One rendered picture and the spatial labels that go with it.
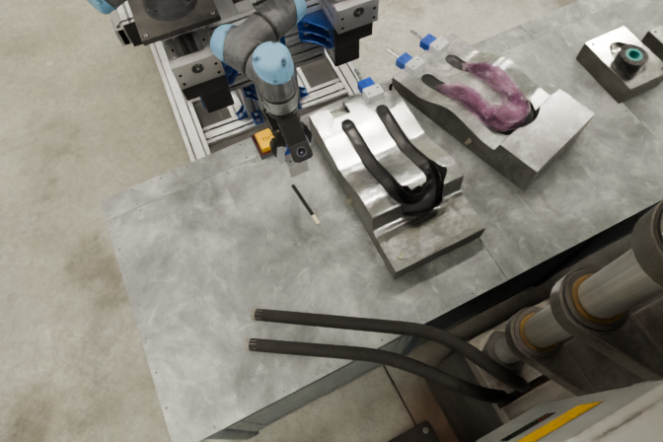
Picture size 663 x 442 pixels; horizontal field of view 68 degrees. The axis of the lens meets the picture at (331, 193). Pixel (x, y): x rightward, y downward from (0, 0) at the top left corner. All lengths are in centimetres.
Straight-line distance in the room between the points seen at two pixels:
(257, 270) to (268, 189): 24
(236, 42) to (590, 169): 102
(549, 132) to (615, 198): 26
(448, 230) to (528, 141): 32
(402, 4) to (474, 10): 40
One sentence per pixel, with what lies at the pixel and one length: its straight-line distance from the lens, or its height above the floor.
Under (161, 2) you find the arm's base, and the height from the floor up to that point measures 109.
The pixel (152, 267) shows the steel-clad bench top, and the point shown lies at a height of 80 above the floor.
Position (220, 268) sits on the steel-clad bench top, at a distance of 132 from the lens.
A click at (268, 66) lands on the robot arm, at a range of 96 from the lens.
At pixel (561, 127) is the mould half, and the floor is 91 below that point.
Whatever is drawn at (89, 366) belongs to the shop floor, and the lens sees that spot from 228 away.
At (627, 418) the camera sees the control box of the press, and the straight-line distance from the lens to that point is 62.
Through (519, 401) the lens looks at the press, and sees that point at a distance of 129.
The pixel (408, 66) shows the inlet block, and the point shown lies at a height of 88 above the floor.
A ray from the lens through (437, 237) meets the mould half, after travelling 126.
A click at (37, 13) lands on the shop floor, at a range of 349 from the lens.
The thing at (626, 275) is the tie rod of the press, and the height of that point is 143.
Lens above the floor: 202
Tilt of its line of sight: 63 degrees down
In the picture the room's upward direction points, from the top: 4 degrees counter-clockwise
